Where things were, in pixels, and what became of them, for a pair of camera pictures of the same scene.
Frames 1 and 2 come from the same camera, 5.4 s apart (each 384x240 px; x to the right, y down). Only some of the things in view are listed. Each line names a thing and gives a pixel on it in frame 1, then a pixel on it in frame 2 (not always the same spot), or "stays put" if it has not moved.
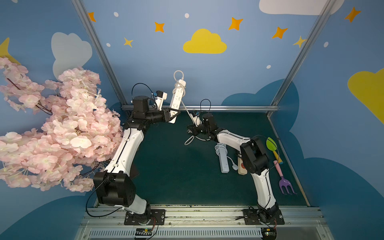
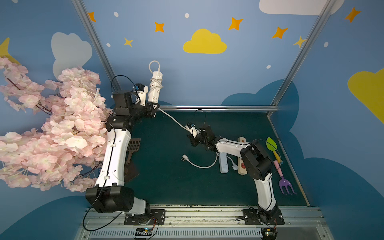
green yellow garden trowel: [271, 145] stays put
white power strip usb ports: [177, 97] -> [155, 87]
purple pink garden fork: [283, 182] stays put
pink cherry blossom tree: [77, 134] stays put
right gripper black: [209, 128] -> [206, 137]
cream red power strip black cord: [241, 169] stays put
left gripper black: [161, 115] -> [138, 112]
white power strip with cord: [222, 149] stays put
